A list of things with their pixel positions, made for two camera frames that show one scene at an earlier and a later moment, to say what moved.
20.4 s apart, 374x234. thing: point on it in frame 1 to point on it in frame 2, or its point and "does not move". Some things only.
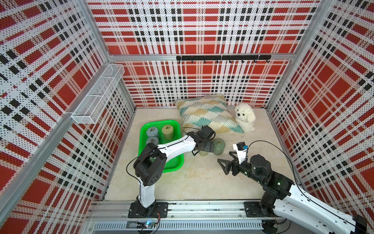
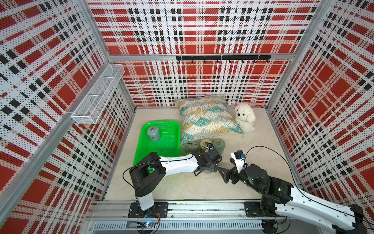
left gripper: (209, 147) to (213, 166)
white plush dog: (245, 117) does not move
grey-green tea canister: (218, 146) does not move
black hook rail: (225, 57) does not move
